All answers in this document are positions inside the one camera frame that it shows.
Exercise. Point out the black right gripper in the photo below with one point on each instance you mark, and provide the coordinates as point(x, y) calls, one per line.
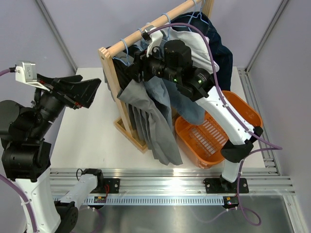
point(141, 63)

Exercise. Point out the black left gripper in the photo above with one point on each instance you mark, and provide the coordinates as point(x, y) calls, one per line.
point(80, 93)

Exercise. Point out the blue wire hanger with skirt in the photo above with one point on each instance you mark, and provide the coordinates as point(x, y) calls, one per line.
point(124, 56)

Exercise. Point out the grey pleated skirt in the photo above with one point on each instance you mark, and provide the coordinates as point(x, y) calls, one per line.
point(162, 141)

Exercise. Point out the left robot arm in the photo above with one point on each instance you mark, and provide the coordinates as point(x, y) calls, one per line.
point(26, 155)

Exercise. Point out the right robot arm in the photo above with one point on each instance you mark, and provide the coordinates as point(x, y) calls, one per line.
point(174, 63)

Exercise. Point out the blue hanger of white garment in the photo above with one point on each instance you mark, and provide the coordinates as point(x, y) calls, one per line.
point(168, 28)

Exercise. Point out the light blue denim skirt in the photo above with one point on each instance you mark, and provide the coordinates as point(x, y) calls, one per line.
point(187, 109)

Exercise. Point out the blue hanger of jeans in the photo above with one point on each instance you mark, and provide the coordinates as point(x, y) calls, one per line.
point(193, 17)

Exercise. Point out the light blue denim shirt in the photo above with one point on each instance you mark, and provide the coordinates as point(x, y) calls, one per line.
point(158, 93)

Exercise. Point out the wooden clothes rack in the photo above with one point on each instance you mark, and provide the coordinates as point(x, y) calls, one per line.
point(115, 71)

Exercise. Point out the white garment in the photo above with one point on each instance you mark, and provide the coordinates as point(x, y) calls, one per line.
point(199, 52)

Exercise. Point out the dark navy jeans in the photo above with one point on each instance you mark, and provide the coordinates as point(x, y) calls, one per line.
point(222, 56)

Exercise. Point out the orange plastic basket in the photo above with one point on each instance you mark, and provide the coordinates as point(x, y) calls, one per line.
point(202, 144)

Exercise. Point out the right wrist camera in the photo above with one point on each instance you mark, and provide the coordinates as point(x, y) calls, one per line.
point(153, 38)

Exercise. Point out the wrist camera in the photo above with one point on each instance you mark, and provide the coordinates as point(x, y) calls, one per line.
point(25, 72)
point(153, 38)

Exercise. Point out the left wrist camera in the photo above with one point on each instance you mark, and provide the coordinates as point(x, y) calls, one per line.
point(25, 72)

